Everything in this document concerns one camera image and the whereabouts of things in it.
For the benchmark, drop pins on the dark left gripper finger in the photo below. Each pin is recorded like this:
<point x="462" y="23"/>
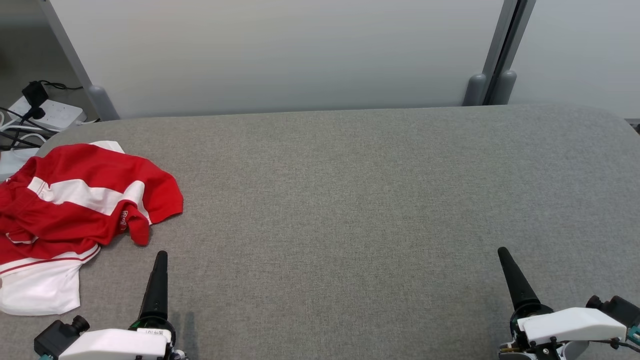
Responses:
<point x="156" y="295"/>

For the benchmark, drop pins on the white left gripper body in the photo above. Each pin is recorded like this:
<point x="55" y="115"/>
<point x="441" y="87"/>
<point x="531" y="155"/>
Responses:
<point x="115" y="345"/>

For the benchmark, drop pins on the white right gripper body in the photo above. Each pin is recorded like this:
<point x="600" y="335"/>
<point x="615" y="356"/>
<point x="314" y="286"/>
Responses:
<point x="570" y="325"/>

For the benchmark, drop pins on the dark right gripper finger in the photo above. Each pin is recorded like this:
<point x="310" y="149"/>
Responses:
<point x="520" y="295"/>

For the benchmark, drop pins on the red and white jersey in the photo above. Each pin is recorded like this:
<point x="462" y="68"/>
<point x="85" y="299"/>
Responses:
<point x="40" y="290"/>

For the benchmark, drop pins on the red shorts white side stripes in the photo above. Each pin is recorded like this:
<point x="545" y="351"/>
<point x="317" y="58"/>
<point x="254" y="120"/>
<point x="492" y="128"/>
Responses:
<point x="100" y="165"/>

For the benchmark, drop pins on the white power box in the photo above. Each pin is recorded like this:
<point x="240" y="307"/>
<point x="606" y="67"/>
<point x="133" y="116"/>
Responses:
<point x="15" y="160"/>

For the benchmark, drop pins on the white power strip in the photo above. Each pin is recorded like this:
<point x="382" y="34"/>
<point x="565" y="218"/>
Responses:
<point x="60" y="112"/>

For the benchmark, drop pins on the black plug adapter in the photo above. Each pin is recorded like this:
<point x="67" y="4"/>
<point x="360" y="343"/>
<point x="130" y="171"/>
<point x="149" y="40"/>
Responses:
<point x="34" y="94"/>

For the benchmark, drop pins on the white partition panel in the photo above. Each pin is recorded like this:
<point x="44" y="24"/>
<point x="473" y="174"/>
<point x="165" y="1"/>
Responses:
<point x="585" y="50"/>
<point x="275" y="50"/>

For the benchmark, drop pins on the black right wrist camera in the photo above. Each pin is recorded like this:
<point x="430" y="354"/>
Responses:
<point x="620" y="307"/>

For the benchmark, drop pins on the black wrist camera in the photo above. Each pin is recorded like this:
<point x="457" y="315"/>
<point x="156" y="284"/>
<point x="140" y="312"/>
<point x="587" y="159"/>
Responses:
<point x="57" y="337"/>
<point x="620" y="307"/>

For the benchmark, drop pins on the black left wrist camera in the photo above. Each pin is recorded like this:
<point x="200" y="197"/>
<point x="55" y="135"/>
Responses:
<point x="57" y="337"/>

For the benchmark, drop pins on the grey partition post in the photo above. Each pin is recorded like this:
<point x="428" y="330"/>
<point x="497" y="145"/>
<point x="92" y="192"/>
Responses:
<point x="475" y="90"/>
<point x="506" y="87"/>
<point x="102" y="102"/>

